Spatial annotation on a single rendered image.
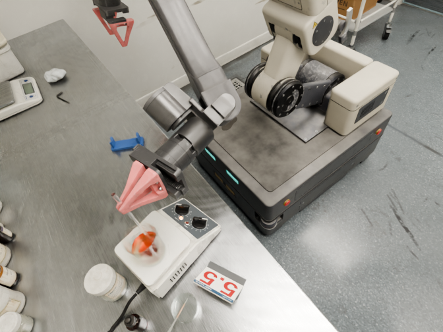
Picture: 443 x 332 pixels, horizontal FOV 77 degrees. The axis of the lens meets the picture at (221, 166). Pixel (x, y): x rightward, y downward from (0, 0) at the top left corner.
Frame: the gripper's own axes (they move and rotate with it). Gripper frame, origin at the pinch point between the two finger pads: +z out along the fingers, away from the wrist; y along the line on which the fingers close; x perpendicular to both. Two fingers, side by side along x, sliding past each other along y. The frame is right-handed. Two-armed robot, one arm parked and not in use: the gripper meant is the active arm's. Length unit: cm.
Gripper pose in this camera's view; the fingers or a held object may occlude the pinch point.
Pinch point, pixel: (123, 207)
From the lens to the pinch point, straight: 46.6
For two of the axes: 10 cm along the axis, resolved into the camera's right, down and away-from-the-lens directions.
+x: 1.1, 5.8, 8.0
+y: 7.9, 4.4, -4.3
